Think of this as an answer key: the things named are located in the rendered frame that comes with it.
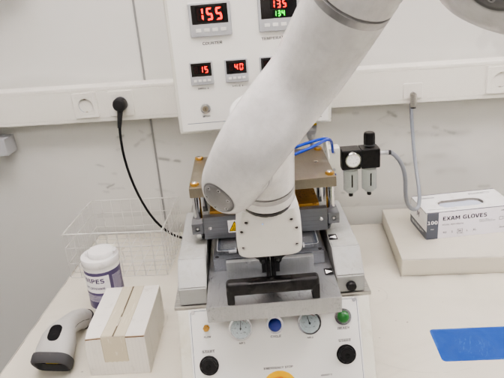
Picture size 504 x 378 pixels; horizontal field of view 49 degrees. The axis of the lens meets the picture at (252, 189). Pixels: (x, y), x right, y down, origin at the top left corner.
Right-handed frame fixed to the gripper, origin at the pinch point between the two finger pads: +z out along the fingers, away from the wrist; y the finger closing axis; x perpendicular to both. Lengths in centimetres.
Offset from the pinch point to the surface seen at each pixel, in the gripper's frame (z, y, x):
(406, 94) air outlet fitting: 9, 41, 62
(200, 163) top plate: -0.4, -12.0, 28.0
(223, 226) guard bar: 1.6, -7.7, 11.6
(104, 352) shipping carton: 21.9, -33.0, 0.1
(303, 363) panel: 16.4, 4.4, -8.9
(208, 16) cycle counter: -24, -8, 45
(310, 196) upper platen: 1.1, 9.1, 17.3
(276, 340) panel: 13.4, 0.0, -5.9
